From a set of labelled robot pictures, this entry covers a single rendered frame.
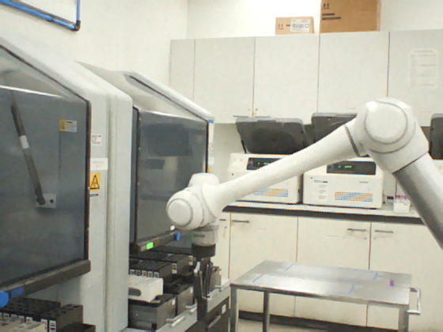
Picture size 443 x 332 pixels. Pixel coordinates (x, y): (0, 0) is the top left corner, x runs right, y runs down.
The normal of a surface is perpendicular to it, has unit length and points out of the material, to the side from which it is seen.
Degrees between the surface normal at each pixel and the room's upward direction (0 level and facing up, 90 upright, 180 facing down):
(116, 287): 90
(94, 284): 90
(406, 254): 90
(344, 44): 90
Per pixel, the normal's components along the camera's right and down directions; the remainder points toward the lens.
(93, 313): 0.95, 0.04
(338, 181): -0.31, 0.03
